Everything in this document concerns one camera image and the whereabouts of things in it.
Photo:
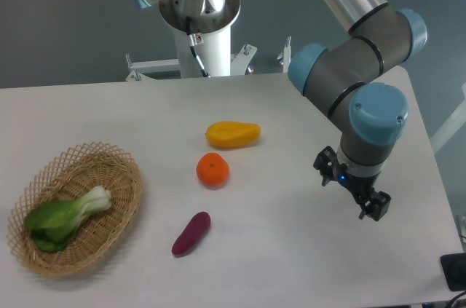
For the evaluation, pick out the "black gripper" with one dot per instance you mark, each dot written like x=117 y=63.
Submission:
x=373 y=204

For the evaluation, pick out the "green bok choy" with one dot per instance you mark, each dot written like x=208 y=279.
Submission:
x=54 y=223

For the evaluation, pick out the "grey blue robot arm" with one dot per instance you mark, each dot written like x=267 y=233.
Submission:
x=341 y=83

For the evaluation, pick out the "woven wicker basket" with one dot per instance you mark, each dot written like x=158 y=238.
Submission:
x=68 y=177

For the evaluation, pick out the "white table leg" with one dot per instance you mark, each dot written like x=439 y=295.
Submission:
x=447 y=130

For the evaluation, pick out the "black device at table edge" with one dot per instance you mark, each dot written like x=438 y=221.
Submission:
x=453 y=266

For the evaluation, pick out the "yellow papaya half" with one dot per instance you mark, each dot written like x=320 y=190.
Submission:
x=231 y=135

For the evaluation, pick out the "orange tangerine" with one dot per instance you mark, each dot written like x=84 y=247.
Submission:
x=212 y=170

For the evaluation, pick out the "purple sweet potato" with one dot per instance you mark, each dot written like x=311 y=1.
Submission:
x=194 y=231

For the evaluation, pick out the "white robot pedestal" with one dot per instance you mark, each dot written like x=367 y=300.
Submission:
x=206 y=22

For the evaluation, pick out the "white pedestal foot frame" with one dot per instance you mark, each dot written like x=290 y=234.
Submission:
x=156 y=66

